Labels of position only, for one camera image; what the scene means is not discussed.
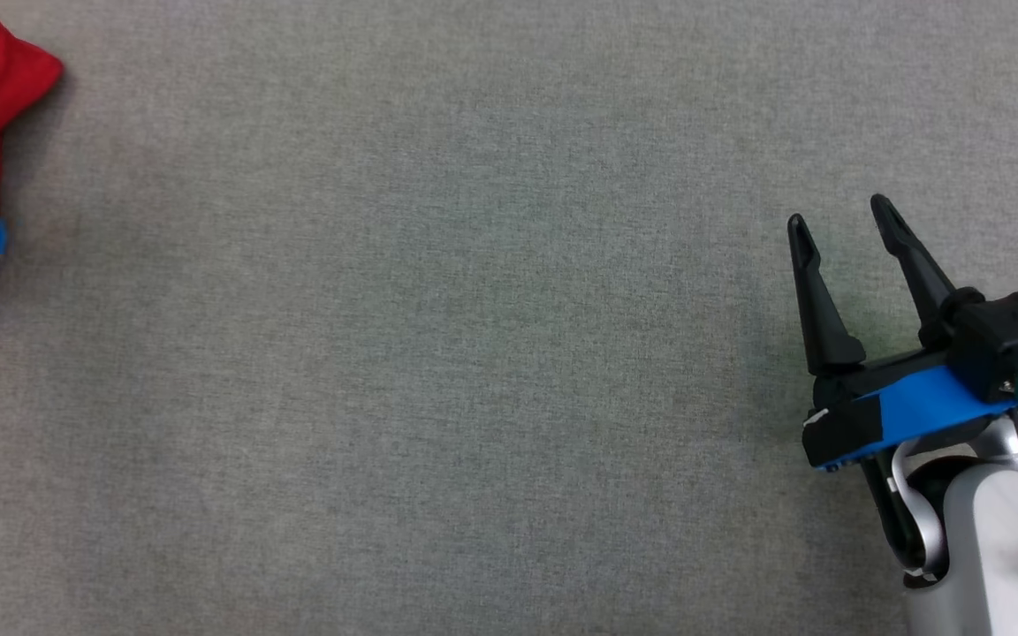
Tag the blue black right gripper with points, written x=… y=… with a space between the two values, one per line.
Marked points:
x=915 y=406

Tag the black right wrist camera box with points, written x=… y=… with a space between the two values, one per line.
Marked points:
x=1013 y=340

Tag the red shirt with white sleeves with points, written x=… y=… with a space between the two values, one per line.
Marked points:
x=18 y=71

